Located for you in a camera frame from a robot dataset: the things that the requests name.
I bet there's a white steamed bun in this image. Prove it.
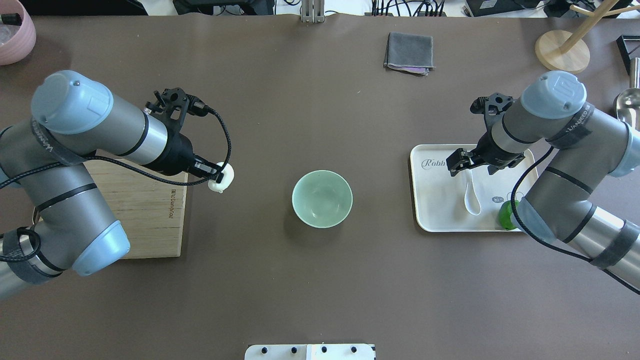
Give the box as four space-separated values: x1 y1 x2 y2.
207 163 235 194

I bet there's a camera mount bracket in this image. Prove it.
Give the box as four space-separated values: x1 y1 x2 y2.
470 92 516 132
145 88 210 135

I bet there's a light green bowl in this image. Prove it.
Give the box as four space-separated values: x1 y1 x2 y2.
291 170 354 229

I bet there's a green lime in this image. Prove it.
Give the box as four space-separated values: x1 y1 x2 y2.
497 200 519 231

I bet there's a white rectangular tray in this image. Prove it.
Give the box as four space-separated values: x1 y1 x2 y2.
409 143 535 232

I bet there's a wooden mug tree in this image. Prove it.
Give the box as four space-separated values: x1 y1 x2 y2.
534 0 640 75

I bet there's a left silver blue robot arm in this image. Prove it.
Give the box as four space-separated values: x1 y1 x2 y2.
0 70 234 300

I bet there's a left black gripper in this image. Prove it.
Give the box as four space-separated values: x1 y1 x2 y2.
157 131 224 180

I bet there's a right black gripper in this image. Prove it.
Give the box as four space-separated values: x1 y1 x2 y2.
446 131 525 177

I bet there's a wooden cutting board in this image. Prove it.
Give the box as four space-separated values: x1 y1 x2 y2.
85 160 187 259

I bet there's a grey folded cloth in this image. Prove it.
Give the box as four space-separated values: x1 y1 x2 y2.
382 31 435 76

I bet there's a metal scoop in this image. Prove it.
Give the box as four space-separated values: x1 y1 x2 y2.
615 57 640 130

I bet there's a pink bowl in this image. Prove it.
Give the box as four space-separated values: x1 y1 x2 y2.
0 0 37 66

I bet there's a left camera mount bracket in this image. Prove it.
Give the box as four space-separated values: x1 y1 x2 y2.
145 88 210 135

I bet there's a white ceramic spoon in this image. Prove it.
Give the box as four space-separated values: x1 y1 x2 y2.
463 170 482 216

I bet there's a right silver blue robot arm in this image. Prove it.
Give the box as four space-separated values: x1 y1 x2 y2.
446 70 640 293

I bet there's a right camera mount bracket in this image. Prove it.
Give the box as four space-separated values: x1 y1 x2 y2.
470 92 516 132

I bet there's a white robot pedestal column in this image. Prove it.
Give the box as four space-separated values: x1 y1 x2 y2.
244 342 377 360

